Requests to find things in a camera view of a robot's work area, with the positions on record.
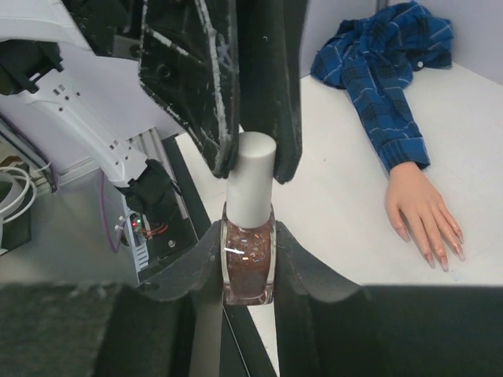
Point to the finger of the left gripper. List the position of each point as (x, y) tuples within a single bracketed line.
[(189, 66), (269, 42)]

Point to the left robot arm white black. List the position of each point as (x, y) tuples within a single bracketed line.
[(32, 70)]

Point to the blue plaid cloth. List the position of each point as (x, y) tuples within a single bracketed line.
[(374, 60)]

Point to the mannequin hand with nails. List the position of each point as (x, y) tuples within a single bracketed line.
[(417, 212)]

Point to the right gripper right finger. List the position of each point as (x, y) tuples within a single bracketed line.
[(327, 325)]

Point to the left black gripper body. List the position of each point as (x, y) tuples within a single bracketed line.
[(112, 28)]

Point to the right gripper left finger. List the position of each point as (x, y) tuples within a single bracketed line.
[(80, 329)]

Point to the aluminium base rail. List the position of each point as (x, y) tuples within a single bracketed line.
[(149, 142)]

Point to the left white cable duct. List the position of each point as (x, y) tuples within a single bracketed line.
[(136, 232)]

